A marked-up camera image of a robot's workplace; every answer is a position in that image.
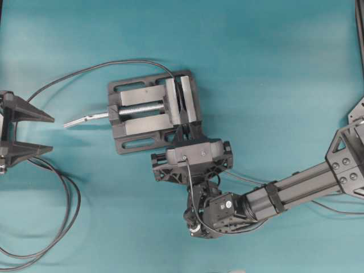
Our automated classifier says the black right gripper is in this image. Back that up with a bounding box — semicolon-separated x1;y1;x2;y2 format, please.
151;121;233;184

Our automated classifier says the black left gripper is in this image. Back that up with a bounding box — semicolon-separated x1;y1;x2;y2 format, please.
1;90;55;175

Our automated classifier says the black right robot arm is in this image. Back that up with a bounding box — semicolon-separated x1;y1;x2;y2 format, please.
151;117;363;239

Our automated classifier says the black metal bench vise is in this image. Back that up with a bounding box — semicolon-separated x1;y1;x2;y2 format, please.
107;70;202;154

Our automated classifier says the black camera cable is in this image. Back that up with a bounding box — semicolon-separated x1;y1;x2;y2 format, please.
183;156;205;233

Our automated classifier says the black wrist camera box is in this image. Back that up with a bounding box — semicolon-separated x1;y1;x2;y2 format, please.
166;139;224;165

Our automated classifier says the black female connector cable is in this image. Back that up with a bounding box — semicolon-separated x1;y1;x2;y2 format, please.
0;59;174;263

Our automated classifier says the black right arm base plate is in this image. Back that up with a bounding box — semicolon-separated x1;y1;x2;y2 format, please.
348;97;364;124

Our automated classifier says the black frame rail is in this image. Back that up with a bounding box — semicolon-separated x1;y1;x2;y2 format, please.
355;0;364;65

